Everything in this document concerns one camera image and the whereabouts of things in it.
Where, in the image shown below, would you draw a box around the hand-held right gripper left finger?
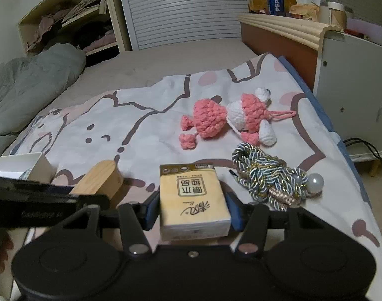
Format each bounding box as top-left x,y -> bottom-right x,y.
54,191 -> 161,257

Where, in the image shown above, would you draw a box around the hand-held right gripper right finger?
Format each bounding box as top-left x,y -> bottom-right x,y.
225,191 -> 324,257

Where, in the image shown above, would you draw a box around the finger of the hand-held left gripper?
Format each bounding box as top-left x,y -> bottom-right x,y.
0,175 -> 75,195
47,194 -> 111,210

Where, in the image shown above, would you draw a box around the oval wooden box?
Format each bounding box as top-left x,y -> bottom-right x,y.
68,160 -> 124,208

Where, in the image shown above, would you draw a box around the white cardboard box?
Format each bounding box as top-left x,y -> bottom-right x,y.
0,152 -> 57,251

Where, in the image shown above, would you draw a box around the yellow tissue pack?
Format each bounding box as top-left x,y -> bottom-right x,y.
159,163 -> 232,243

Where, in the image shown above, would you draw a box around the person's left hand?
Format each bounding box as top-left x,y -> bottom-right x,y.
0,230 -> 15,289

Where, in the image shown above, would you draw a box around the printed blanket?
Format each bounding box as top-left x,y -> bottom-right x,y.
1,51 -> 382,249

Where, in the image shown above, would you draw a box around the pink white crochet toy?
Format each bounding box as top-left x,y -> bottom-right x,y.
225,87 -> 297,147

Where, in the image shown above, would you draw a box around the grey duvet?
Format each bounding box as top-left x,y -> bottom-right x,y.
0,43 -> 87,158

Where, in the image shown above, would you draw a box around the beige bed mattress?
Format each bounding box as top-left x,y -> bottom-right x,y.
37,36 -> 258,123

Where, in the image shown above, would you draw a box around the dark clothes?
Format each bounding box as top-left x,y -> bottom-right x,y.
72,19 -> 117,51

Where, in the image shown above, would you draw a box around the pink crumpled clothes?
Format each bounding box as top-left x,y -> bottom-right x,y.
26,9 -> 73,52

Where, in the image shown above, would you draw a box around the white bedside cabinet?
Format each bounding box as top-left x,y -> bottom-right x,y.
313,28 -> 382,177

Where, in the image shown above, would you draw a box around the wooden ribbed headboard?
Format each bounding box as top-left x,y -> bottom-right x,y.
238,13 -> 332,92

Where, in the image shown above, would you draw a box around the beige folded clothes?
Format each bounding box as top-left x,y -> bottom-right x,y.
61,0 -> 108,25

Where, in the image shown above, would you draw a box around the blue cola can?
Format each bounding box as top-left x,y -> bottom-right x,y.
267,0 -> 286,16

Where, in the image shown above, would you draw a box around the beige patterned tissue box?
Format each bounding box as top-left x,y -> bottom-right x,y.
288,0 -> 322,19

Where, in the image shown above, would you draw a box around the jar with white lid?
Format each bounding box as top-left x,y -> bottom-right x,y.
327,1 -> 347,28

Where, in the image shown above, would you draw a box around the purple book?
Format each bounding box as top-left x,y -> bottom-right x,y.
346,17 -> 382,44

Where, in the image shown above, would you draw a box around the braided rope ornament with pearl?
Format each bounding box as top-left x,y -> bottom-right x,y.
230,142 -> 325,211

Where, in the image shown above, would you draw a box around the black cable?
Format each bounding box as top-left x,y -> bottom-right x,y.
343,137 -> 381,161

